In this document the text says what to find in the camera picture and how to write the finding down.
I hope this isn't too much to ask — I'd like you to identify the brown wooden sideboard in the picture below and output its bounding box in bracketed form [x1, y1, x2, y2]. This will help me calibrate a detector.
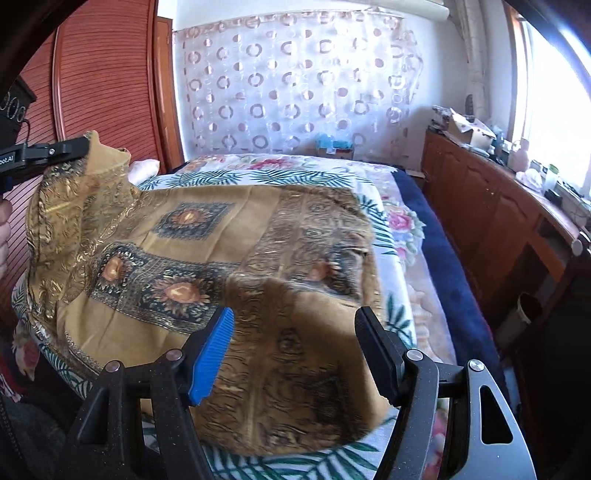
[421, 131, 579, 327]

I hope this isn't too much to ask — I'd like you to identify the person's left hand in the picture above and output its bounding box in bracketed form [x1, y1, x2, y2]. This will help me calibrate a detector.
[0, 198, 12, 278]

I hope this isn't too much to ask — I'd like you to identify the dark blue blanket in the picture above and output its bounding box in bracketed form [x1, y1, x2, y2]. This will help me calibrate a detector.
[392, 170, 510, 398]

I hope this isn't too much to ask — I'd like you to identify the white circle-patterned curtain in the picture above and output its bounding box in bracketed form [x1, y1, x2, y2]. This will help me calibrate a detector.
[173, 10, 423, 162]

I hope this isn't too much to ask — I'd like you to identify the floral palm-leaf bedsheet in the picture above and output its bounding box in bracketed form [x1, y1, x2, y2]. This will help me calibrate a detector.
[11, 153, 459, 480]

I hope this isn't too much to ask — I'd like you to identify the mustard patterned scarf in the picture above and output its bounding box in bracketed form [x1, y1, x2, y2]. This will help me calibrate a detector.
[26, 133, 389, 455]

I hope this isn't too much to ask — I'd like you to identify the white pillow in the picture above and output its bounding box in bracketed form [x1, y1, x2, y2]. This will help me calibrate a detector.
[127, 159, 160, 186]

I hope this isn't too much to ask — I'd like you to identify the red wooden headboard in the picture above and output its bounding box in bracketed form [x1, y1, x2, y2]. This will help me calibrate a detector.
[0, 0, 187, 333]

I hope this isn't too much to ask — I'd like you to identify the blue tissue box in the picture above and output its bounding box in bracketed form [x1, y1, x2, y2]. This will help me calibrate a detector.
[315, 134, 355, 160]

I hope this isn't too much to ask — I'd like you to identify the pink bottle on sideboard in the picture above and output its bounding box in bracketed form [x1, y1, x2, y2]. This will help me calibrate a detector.
[510, 138, 529, 173]

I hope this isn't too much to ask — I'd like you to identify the cardboard box on sideboard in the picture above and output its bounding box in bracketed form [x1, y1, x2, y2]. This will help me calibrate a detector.
[446, 109, 496, 151]

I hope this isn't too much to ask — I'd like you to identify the white air conditioner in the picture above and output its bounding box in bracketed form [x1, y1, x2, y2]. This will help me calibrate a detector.
[369, 0, 450, 22]

